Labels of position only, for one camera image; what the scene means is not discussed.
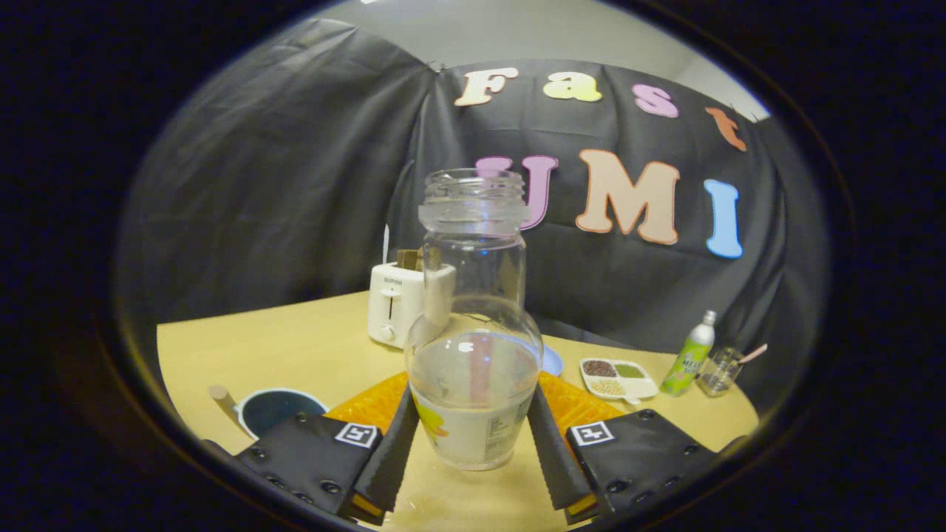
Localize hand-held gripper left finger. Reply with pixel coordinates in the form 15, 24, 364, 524
203, 372, 421, 527

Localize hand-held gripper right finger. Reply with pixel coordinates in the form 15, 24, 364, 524
526, 372, 721, 525

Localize clear glass juice bottle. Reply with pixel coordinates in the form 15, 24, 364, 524
404, 168, 545, 471

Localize pale green cup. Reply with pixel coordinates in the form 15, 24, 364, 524
208, 384, 330, 440

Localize green soda bottle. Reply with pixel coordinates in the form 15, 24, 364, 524
659, 310, 717, 398

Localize white divided bean tray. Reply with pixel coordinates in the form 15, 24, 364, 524
579, 358, 659, 405

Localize wooden table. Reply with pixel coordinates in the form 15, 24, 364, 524
157, 290, 760, 532

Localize white toaster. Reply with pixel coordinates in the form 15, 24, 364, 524
367, 262, 457, 349

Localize brown toast slices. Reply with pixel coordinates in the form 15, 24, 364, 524
396, 248, 443, 270

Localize black backdrop cloth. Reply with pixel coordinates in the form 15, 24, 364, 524
115, 16, 828, 415

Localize wire mesh holder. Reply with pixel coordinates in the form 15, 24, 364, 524
697, 347, 743, 398

